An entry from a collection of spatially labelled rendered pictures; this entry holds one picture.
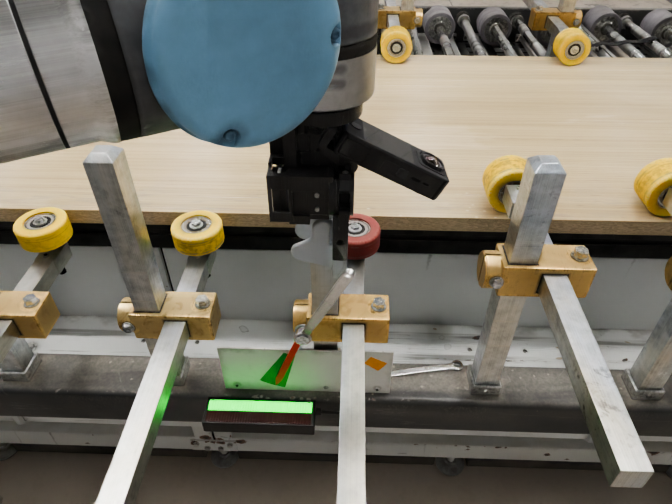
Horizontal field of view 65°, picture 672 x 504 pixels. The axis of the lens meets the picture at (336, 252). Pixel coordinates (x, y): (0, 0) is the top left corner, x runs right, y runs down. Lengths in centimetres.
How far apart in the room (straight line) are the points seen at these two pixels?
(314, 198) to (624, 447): 36
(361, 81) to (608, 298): 78
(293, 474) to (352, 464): 97
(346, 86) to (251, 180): 54
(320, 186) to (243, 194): 45
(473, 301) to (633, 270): 28
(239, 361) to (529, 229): 45
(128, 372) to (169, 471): 74
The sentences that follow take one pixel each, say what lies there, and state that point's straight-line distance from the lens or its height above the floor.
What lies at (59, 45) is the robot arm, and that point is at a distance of 23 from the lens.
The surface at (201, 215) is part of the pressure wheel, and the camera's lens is 87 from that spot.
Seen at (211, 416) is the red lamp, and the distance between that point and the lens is 86.
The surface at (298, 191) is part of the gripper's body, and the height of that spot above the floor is 114.
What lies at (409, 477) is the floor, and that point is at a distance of 159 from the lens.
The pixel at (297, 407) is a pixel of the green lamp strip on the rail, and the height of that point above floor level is 70.
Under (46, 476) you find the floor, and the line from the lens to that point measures 177.
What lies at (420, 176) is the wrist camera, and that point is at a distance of 49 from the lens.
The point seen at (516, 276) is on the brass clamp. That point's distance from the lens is 70.
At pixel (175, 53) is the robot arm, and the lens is 22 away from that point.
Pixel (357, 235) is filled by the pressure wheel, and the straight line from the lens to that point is 81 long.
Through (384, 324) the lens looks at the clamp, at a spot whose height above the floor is 86.
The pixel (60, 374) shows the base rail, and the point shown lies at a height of 70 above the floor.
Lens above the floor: 141
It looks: 40 degrees down
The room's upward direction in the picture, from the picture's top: straight up
